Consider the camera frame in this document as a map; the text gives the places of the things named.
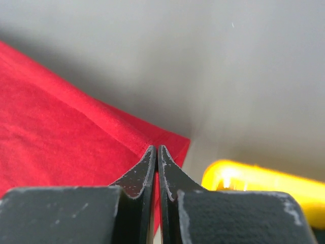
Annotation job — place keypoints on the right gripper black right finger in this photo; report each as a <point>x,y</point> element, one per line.
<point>191,214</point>

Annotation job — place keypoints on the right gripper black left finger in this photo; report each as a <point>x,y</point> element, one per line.
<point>122,212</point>

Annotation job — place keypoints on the yellow plastic bin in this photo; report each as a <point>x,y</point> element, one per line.
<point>231,175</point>

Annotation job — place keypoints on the dark red t-shirt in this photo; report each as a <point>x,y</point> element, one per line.
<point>53,134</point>

